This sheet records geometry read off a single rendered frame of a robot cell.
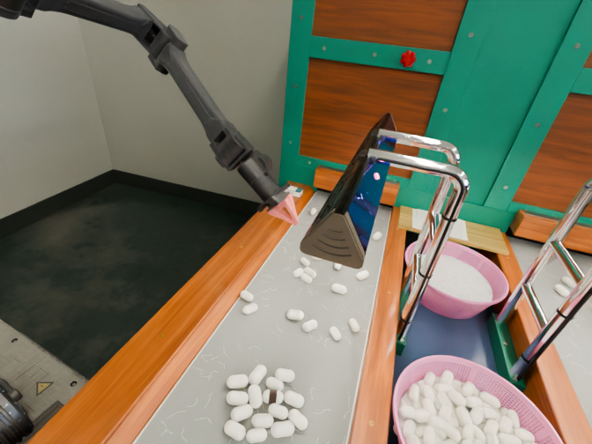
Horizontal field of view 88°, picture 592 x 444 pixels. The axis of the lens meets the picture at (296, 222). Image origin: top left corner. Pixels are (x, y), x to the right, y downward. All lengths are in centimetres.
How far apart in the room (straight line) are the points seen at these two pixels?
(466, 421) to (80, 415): 62
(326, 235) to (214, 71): 198
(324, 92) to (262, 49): 104
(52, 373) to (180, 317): 47
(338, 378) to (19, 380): 80
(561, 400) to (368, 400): 36
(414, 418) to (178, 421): 39
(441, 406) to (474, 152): 76
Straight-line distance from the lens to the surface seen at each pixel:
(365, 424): 59
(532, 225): 120
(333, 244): 37
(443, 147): 69
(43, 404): 103
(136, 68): 262
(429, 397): 68
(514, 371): 84
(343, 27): 112
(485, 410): 72
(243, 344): 67
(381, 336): 69
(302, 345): 67
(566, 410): 78
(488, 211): 122
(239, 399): 59
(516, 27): 111
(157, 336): 67
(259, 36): 213
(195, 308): 70
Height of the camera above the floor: 128
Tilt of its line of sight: 32 degrees down
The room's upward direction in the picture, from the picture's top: 7 degrees clockwise
